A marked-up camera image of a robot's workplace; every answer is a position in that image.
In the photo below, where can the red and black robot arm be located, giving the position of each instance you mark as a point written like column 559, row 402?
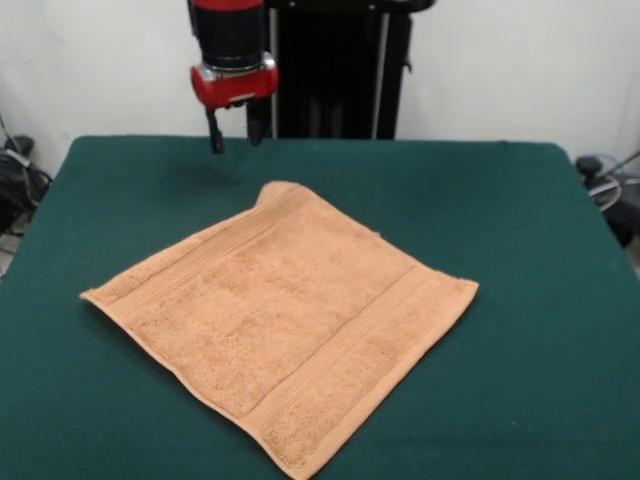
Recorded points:
column 230, row 30

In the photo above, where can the dark green table cloth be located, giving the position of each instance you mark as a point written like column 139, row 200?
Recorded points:
column 525, row 350

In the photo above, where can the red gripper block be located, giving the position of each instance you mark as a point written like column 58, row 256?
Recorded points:
column 235, row 87

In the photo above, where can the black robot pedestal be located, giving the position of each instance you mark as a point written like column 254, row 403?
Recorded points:
column 340, row 75

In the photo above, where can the tan terry towel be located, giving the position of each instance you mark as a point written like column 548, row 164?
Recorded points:
column 280, row 325

